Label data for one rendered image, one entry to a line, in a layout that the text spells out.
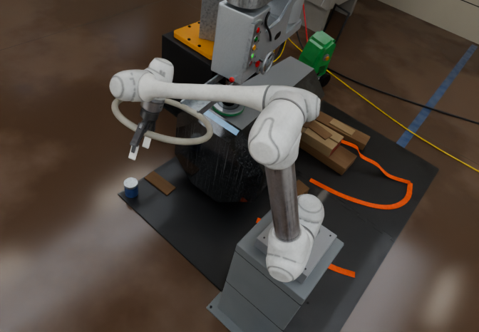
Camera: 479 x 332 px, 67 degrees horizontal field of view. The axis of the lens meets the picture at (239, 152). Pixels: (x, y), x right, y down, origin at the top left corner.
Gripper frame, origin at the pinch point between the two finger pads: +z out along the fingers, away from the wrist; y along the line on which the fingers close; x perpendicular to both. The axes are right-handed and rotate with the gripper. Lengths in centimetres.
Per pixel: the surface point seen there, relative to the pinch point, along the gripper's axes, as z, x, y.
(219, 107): -4, -15, 86
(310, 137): 22, -90, 182
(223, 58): -37, -10, 71
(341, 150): 25, -122, 189
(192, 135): 26, -3, 94
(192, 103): -11, -5, 52
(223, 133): 10, -24, 81
